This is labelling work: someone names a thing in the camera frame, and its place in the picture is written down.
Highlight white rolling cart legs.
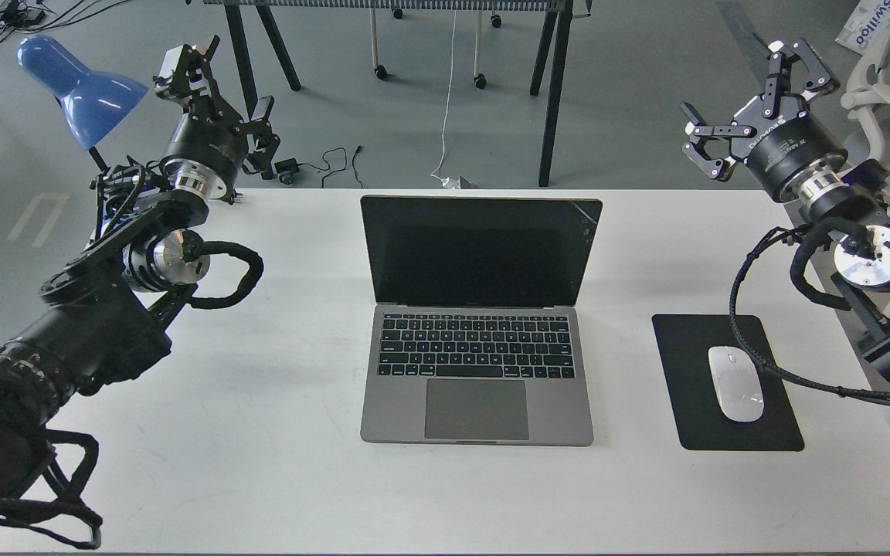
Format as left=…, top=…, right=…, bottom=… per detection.
left=368, top=8, right=504, bottom=90

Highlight black power adapter with cable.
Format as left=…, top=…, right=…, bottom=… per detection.
left=273, top=144, right=366, bottom=188

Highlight white box with blue lettering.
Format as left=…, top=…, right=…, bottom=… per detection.
left=836, top=0, right=890, bottom=54

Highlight grey laptop computer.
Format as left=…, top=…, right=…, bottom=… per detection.
left=360, top=195, right=603, bottom=446

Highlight blue desk lamp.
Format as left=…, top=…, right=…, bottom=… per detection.
left=15, top=34, right=148, bottom=172

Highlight white hanging cable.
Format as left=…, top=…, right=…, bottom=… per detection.
left=430, top=9, right=478, bottom=191

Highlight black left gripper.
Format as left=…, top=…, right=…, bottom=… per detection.
left=153, top=35, right=281, bottom=203

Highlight white computer mouse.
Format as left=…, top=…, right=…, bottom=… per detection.
left=708, top=345, right=764, bottom=423

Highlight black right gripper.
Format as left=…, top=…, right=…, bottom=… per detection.
left=681, top=39, right=849, bottom=205

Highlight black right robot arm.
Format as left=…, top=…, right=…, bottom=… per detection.
left=681, top=39, right=890, bottom=407

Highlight black legged background table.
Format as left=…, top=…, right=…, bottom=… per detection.
left=204, top=0, right=593, bottom=188

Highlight black cable bundle on floor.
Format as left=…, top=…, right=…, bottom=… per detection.
left=0, top=0, right=133, bottom=72

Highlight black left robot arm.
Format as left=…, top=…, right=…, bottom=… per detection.
left=0, top=36, right=280, bottom=550

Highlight black mouse pad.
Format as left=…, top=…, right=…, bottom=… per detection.
left=652, top=314, right=805, bottom=452

